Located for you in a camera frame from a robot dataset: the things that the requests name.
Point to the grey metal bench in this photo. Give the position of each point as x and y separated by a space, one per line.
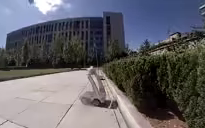
98 90

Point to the row of trees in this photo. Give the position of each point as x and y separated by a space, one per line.
65 53

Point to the large curved grey building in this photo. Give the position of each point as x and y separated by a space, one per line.
73 28

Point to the conifer tree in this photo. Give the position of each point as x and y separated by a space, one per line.
145 46

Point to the pale concrete kerb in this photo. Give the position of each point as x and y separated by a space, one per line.
128 111

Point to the pale concrete slab path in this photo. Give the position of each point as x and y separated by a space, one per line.
40 96

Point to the low building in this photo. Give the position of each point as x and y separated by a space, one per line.
171 39

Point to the green hedge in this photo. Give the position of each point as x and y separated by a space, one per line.
176 76

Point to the green grass lawn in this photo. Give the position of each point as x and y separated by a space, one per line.
20 74

